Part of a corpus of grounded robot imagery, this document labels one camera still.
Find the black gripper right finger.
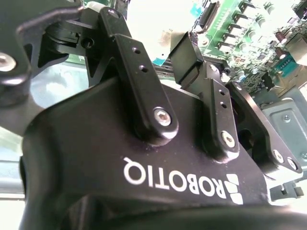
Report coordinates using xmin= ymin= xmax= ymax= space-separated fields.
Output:
xmin=169 ymin=31 xmax=303 ymax=174

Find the silver CPU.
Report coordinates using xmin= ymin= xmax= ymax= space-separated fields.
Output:
xmin=126 ymin=0 xmax=194 ymax=67

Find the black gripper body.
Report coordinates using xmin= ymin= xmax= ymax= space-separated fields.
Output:
xmin=19 ymin=78 xmax=307 ymax=230

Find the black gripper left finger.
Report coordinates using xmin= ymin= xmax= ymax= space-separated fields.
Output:
xmin=0 ymin=0 xmax=179 ymax=146

